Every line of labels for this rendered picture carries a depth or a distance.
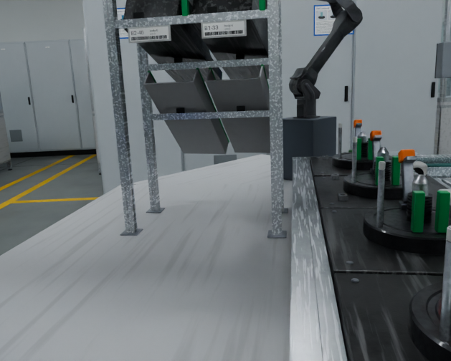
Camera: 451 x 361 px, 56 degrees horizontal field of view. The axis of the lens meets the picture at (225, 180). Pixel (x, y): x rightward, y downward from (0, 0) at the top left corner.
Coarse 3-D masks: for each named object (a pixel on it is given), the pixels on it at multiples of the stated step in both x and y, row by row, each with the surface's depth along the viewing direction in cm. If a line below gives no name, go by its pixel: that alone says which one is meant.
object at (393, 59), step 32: (384, 0) 374; (416, 0) 374; (384, 32) 380; (416, 32) 380; (352, 64) 389; (384, 64) 386; (416, 64) 387; (352, 96) 394; (384, 96) 393; (416, 96) 393; (352, 128) 401; (384, 128) 399; (416, 128) 399
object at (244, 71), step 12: (204, 0) 88; (216, 0) 87; (228, 0) 86; (240, 0) 85; (252, 0) 85; (192, 12) 89; (204, 12) 88; (192, 24) 89; (252, 24) 87; (264, 24) 94; (252, 36) 91; (264, 36) 94; (216, 48) 98; (228, 48) 97; (240, 48) 96; (252, 48) 96; (264, 48) 95; (228, 72) 109; (240, 72) 109; (252, 72) 108
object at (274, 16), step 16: (112, 0) 84; (272, 0) 79; (112, 16) 84; (272, 16) 80; (112, 32) 85; (272, 32) 81; (112, 48) 86; (272, 48) 81; (112, 64) 87; (144, 64) 103; (272, 64) 82; (112, 80) 87; (144, 80) 104; (272, 80) 82; (112, 96) 88; (144, 96) 105; (272, 96) 83; (144, 112) 105; (272, 112) 84; (144, 128) 106; (272, 128) 84; (128, 144) 92; (272, 144) 85; (128, 160) 91; (272, 160) 86; (128, 176) 92; (272, 176) 87; (128, 192) 92; (272, 192) 87; (128, 208) 94; (160, 208) 112; (272, 208) 88; (128, 224) 94; (272, 224) 89
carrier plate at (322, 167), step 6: (312, 162) 110; (318, 162) 110; (324, 162) 110; (330, 162) 109; (312, 168) 104; (318, 168) 102; (324, 168) 102; (330, 168) 101; (336, 168) 101; (342, 168) 101; (312, 174) 104; (318, 174) 96; (324, 174) 95; (330, 174) 95; (342, 174) 94; (348, 174) 94
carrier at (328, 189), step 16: (352, 160) 77; (384, 160) 78; (320, 176) 93; (352, 176) 77; (368, 176) 82; (400, 176) 81; (416, 176) 76; (320, 192) 80; (336, 192) 80; (352, 192) 77; (368, 192) 75; (384, 192) 73; (400, 192) 73; (432, 192) 77; (320, 208) 72
